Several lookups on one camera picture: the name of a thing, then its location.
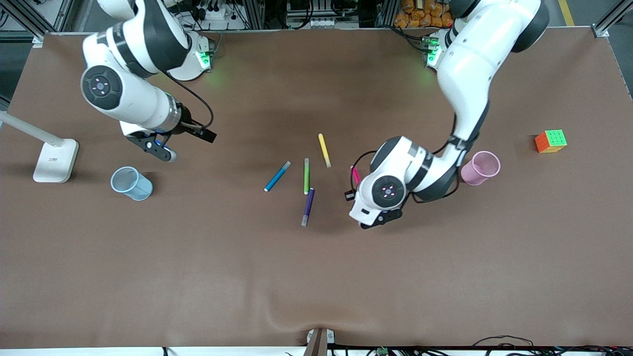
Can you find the blue marker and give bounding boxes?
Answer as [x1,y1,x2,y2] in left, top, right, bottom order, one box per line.
[264,161,292,193]

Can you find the purple marker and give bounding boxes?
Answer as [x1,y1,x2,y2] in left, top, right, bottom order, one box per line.
[301,187,316,227]

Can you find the yellow marker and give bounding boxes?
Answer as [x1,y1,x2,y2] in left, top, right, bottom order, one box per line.
[318,133,332,168]

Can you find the blue mesh cup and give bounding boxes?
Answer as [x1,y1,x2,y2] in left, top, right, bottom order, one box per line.
[110,166,154,201]

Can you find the white power strip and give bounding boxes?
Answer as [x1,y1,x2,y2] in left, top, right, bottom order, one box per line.
[193,4,238,23]

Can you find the pink mesh cup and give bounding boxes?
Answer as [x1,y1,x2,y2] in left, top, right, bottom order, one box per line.
[461,151,501,186]

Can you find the white lamp stand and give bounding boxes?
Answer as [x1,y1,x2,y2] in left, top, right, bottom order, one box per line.
[0,110,80,184]

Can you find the orange snack bags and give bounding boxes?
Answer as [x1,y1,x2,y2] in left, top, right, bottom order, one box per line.
[394,0,453,28]

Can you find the colourful puzzle cube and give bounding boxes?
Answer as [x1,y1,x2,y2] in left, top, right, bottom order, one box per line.
[535,130,568,154]

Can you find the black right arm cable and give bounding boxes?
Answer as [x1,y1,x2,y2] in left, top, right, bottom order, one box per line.
[166,73,214,130]

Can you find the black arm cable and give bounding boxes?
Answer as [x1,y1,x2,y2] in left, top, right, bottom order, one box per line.
[350,150,379,193]
[166,73,214,130]

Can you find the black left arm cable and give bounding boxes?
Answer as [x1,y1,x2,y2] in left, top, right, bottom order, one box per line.
[350,150,379,193]

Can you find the aluminium frame post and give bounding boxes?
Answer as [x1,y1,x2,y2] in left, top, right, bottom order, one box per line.
[591,0,633,39]
[0,0,67,47]

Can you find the black floor cables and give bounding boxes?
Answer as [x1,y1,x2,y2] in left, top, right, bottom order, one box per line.
[470,335,633,356]

